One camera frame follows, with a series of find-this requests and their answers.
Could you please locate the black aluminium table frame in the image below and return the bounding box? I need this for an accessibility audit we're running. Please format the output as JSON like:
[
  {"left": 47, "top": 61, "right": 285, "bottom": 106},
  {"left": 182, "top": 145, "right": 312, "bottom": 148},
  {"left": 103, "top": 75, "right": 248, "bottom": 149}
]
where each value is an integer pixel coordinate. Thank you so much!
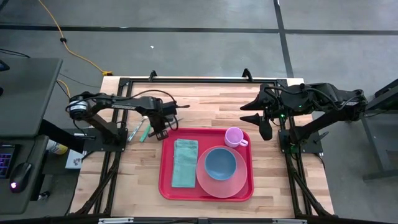
[{"left": 67, "top": 68, "right": 335, "bottom": 218}]

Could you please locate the black floor cable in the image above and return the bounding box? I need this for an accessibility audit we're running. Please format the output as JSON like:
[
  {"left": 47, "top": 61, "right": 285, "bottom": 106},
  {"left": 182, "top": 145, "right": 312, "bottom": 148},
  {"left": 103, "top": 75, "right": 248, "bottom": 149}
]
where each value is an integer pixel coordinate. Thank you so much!
[
  {"left": 0, "top": 48, "right": 31, "bottom": 59},
  {"left": 57, "top": 73, "right": 102, "bottom": 100}
]

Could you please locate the grey desk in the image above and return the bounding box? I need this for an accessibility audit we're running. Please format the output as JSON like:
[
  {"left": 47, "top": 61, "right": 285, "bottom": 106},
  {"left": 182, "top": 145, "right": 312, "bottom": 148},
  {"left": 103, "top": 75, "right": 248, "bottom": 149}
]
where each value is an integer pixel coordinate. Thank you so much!
[{"left": 0, "top": 57, "right": 63, "bottom": 215}]

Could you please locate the teal cloth napkin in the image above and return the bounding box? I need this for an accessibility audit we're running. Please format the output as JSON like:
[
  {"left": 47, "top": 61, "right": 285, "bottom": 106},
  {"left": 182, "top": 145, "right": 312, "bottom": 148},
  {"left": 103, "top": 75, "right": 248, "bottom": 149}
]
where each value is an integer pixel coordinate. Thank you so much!
[{"left": 171, "top": 138, "right": 199, "bottom": 189}]

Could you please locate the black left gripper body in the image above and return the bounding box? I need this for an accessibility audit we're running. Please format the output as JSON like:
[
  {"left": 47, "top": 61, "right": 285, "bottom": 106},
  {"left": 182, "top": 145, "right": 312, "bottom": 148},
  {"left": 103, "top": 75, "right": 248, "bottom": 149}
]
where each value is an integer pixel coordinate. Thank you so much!
[{"left": 148, "top": 98, "right": 178, "bottom": 141}]

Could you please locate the black computer mouse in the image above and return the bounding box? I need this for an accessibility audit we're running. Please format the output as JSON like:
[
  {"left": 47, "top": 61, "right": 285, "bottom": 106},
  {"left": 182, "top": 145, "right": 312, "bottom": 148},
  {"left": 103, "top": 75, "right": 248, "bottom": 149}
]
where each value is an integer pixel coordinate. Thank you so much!
[{"left": 9, "top": 162, "right": 34, "bottom": 194}]

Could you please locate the black backlit keyboard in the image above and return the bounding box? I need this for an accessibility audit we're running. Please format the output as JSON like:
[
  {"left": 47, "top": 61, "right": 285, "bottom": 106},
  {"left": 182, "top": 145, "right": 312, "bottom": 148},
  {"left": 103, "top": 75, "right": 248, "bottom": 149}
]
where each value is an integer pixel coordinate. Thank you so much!
[{"left": 0, "top": 144, "right": 16, "bottom": 180}]

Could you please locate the teal-handled spoon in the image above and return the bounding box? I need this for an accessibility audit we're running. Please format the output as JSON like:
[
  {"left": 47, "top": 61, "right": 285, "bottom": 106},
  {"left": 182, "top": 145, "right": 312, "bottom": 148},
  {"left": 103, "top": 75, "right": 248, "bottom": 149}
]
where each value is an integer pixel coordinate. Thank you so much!
[{"left": 139, "top": 123, "right": 152, "bottom": 143}]

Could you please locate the blue plastic bowl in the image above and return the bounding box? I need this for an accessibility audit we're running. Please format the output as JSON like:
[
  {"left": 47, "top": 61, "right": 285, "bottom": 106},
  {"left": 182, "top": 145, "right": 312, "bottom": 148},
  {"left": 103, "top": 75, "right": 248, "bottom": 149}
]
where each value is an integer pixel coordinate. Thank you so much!
[{"left": 204, "top": 147, "right": 238, "bottom": 182}]

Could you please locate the red plastic tray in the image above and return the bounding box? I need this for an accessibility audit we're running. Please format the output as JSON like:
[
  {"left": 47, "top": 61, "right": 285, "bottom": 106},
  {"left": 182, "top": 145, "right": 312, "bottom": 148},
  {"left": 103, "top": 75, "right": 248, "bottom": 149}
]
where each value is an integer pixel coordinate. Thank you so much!
[{"left": 158, "top": 128, "right": 254, "bottom": 202}]

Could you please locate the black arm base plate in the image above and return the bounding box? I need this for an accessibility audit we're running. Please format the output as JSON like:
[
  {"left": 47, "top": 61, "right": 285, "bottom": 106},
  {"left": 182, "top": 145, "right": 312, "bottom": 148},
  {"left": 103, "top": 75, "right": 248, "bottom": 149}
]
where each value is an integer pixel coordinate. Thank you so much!
[
  {"left": 73, "top": 127, "right": 129, "bottom": 153},
  {"left": 278, "top": 129, "right": 324, "bottom": 154}
]

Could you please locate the pink plastic plate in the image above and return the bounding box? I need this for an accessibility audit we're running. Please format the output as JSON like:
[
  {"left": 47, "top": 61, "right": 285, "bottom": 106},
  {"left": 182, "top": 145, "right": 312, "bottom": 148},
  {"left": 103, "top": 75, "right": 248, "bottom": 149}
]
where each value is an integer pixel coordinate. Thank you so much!
[{"left": 195, "top": 145, "right": 248, "bottom": 199}]

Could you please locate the black clamp lever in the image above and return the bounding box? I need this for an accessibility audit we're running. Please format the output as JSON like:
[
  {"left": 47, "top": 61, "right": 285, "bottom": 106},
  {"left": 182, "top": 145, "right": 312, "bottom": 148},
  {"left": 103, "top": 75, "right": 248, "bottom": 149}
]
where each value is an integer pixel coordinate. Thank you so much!
[{"left": 313, "top": 131, "right": 330, "bottom": 144}]

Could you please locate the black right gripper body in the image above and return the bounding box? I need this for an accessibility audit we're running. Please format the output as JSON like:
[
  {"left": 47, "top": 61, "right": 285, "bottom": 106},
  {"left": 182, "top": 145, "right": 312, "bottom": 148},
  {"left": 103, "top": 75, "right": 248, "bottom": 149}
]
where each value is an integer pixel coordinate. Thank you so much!
[{"left": 259, "top": 83, "right": 284, "bottom": 141}]

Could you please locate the white printed box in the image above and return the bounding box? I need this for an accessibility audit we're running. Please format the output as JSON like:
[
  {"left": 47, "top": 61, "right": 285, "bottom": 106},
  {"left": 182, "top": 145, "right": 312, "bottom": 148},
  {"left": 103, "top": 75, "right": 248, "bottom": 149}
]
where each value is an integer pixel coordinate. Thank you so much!
[{"left": 64, "top": 149, "right": 88, "bottom": 170}]

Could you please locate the silver metal bracket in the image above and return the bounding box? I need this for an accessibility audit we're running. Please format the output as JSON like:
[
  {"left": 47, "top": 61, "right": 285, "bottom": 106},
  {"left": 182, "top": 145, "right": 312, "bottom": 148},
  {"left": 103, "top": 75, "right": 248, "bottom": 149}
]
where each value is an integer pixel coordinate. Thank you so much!
[
  {"left": 272, "top": 218, "right": 307, "bottom": 224},
  {"left": 98, "top": 217, "right": 134, "bottom": 224}
]

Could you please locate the yellow container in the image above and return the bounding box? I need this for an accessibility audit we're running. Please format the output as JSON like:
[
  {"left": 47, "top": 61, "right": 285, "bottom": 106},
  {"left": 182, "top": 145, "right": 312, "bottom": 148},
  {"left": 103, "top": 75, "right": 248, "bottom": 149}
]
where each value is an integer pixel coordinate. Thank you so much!
[{"left": 46, "top": 139, "right": 68, "bottom": 156}]

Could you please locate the yellow power cable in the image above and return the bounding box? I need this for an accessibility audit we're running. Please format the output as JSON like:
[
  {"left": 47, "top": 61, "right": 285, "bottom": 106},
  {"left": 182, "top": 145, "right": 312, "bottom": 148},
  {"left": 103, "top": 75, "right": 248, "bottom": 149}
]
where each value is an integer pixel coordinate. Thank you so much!
[
  {"left": 56, "top": 79, "right": 72, "bottom": 99},
  {"left": 37, "top": 0, "right": 113, "bottom": 77}
]

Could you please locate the black metal stand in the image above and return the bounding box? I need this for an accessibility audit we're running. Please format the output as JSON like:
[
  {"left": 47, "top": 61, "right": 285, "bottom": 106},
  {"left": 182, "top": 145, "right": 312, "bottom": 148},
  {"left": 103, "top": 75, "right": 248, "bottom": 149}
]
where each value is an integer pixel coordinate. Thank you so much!
[{"left": 343, "top": 77, "right": 398, "bottom": 181}]

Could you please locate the lilac plastic cup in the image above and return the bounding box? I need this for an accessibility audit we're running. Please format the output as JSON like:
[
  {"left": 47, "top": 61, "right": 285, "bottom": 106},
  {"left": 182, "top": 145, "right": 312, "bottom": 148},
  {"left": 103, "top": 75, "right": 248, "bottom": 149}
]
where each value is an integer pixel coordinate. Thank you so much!
[{"left": 224, "top": 126, "right": 249, "bottom": 149}]

